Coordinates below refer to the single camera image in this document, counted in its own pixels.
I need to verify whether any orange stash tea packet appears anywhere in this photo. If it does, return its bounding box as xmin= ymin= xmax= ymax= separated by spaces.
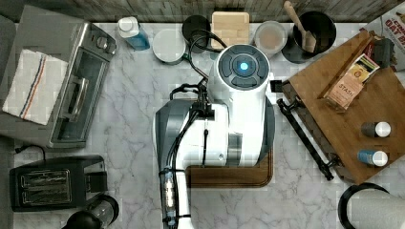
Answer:
xmin=326 ymin=73 xmax=363 ymax=110

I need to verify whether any stainless toaster oven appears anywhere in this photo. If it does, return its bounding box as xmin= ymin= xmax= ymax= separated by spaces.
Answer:
xmin=1 ymin=5 xmax=117 ymax=149

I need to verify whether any teal canister wooden lid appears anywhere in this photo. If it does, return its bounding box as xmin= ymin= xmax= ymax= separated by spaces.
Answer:
xmin=211 ymin=11 xmax=250 ymax=46

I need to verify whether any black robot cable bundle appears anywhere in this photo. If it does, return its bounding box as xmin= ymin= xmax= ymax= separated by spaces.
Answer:
xmin=158 ymin=29 xmax=229 ymax=227

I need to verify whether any black drawer handle bar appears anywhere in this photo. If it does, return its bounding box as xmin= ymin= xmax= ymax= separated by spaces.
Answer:
xmin=276 ymin=97 xmax=339 ymax=181

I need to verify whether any wooden tea box tray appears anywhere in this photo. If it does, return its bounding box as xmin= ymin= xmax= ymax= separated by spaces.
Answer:
xmin=319 ymin=36 xmax=390 ymax=112

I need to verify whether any blue bottle white cap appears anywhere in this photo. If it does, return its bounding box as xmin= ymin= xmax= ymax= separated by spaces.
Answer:
xmin=117 ymin=16 xmax=150 ymax=51

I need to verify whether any black two-slot toaster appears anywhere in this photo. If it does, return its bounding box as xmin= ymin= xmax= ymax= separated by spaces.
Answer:
xmin=10 ymin=155 xmax=108 ymax=212

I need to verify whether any wooden spatula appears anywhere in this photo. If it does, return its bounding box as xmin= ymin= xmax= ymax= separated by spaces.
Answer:
xmin=284 ymin=0 xmax=316 ymax=52

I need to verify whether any dark grey canister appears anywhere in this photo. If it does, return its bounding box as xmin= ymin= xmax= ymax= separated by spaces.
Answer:
xmin=181 ymin=15 xmax=211 ymax=53

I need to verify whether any paper towel roll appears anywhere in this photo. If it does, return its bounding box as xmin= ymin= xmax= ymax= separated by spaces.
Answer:
xmin=347 ymin=189 xmax=405 ymax=229

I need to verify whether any white striped dish towel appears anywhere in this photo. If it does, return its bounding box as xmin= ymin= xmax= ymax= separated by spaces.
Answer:
xmin=2 ymin=50 xmax=68 ymax=125

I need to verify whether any wooden cutting board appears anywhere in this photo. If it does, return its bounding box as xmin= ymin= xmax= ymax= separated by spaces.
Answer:
xmin=186 ymin=150 xmax=273 ymax=188

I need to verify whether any clear cereal jar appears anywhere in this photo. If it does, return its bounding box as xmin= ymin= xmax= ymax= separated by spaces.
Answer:
xmin=253 ymin=21 xmax=288 ymax=58

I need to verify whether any grey spice shaker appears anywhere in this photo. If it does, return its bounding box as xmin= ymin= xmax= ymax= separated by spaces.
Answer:
xmin=361 ymin=121 xmax=392 ymax=137

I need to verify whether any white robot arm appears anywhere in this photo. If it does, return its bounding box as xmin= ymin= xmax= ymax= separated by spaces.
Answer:
xmin=153 ymin=44 xmax=275 ymax=229

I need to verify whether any black paper towel holder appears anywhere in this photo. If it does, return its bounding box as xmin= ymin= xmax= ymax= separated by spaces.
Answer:
xmin=337 ymin=182 xmax=388 ymax=229

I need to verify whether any wooden drawer box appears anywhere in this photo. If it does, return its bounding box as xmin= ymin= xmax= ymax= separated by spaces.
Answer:
xmin=283 ymin=31 xmax=405 ymax=184

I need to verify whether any black utensil holder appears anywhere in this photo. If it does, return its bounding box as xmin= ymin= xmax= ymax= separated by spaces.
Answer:
xmin=281 ymin=10 xmax=337 ymax=65

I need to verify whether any blue spice shaker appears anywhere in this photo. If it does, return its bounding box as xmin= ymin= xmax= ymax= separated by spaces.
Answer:
xmin=357 ymin=150 xmax=388 ymax=167

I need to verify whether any green enamel mug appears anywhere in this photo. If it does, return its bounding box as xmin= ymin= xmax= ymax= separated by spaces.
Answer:
xmin=152 ymin=29 xmax=187 ymax=65

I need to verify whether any oat bar box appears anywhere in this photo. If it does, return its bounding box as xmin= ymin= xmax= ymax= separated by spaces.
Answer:
xmin=364 ymin=3 xmax=405 ymax=72

